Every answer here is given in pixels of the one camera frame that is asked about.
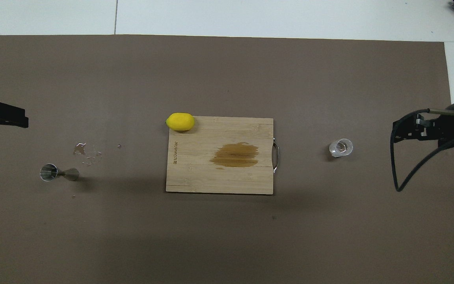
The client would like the brown table mat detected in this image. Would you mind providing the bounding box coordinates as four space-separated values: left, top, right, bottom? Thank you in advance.
0 35 454 284

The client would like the yellow lemon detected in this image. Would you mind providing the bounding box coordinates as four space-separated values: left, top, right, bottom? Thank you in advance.
166 113 195 131

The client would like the clear water spill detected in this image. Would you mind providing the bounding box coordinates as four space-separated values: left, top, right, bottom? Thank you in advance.
73 142 103 166

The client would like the steel double jigger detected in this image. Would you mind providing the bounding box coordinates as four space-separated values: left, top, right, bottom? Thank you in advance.
40 164 80 182

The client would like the clear glass cup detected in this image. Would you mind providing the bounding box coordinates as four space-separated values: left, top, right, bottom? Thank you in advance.
329 138 354 158

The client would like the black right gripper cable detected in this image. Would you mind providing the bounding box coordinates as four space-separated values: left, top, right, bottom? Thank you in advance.
391 108 454 192

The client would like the wooden cutting board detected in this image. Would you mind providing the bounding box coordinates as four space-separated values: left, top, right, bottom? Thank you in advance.
166 116 279 195

